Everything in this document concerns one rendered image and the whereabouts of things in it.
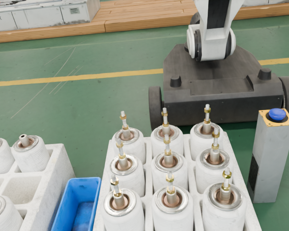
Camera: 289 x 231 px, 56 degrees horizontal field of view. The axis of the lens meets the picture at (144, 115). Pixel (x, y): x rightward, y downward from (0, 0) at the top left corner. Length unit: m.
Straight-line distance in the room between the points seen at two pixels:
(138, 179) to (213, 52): 0.73
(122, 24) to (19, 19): 0.95
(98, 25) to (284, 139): 2.05
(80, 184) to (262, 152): 0.56
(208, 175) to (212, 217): 0.11
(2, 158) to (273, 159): 0.80
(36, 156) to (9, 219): 0.22
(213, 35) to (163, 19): 1.32
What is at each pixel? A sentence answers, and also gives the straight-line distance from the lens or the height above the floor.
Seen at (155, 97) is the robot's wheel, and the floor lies 0.19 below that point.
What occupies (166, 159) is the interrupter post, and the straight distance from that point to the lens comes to 0.70.
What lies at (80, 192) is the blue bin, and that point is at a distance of 0.97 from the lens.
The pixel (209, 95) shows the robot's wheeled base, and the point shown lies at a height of 0.19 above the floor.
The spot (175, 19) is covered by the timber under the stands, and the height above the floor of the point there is 0.06.
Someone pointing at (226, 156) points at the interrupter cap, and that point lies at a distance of 0.74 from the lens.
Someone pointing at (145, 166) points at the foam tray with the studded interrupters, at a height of 0.18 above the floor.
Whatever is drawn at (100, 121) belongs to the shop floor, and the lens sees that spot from 1.35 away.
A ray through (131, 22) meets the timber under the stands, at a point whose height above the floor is 0.07.
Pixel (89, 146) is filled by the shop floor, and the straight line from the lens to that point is 1.22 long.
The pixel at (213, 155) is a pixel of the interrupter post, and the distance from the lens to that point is 0.71.
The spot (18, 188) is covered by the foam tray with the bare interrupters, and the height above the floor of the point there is 0.13.
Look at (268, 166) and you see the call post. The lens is 0.86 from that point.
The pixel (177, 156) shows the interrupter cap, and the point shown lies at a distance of 0.73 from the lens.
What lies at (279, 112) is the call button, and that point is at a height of 0.33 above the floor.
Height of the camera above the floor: 0.77
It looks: 35 degrees down
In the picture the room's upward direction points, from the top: 8 degrees counter-clockwise
